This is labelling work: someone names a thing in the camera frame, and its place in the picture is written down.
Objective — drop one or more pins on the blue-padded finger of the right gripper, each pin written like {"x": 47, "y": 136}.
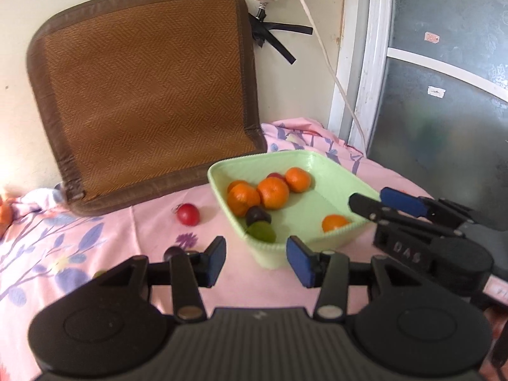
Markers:
{"x": 438, "y": 211}

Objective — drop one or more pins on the red tomato fruit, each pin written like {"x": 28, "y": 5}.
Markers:
{"x": 188, "y": 214}

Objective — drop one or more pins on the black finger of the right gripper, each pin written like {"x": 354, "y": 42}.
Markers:
{"x": 383, "y": 215}

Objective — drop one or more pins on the brown woven seat cushion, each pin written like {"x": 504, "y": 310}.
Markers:
{"x": 139, "y": 98}

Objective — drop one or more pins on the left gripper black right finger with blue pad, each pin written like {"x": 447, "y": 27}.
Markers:
{"x": 328, "y": 271}

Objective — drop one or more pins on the light green plastic basket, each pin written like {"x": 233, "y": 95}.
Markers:
{"x": 332, "y": 185}

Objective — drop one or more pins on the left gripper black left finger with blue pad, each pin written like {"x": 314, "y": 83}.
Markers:
{"x": 191, "y": 271}

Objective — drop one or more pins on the green fruit middle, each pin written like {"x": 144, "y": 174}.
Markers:
{"x": 98, "y": 274}

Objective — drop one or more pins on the orange plush toy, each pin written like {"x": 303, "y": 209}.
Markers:
{"x": 6, "y": 215}

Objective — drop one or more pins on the white framed glass door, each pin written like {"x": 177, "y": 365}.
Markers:
{"x": 424, "y": 91}

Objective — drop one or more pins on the orange tangerine near gripper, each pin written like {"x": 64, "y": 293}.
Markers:
{"x": 334, "y": 222}

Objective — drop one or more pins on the green fruit left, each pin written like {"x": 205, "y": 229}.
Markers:
{"x": 262, "y": 231}

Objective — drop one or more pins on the large orange tangerine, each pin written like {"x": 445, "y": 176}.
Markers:
{"x": 274, "y": 193}

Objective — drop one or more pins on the green fruit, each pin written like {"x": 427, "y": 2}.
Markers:
{"x": 262, "y": 231}
{"x": 98, "y": 274}

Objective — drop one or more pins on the orange tangerine in basket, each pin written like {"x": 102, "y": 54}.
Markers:
{"x": 241, "y": 196}
{"x": 299, "y": 181}

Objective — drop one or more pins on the dark purple plum with stem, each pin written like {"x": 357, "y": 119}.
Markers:
{"x": 173, "y": 251}

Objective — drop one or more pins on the black ribbon tie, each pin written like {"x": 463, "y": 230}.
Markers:
{"x": 261, "y": 32}

